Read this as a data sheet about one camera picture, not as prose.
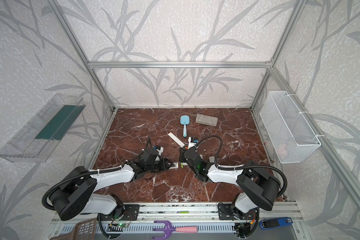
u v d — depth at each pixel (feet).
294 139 1.98
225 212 2.41
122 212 2.26
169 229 2.27
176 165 2.90
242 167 1.62
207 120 3.57
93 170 1.61
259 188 1.42
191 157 2.10
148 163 2.27
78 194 1.39
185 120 3.68
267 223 2.19
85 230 2.28
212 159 3.04
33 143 2.08
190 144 2.52
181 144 3.25
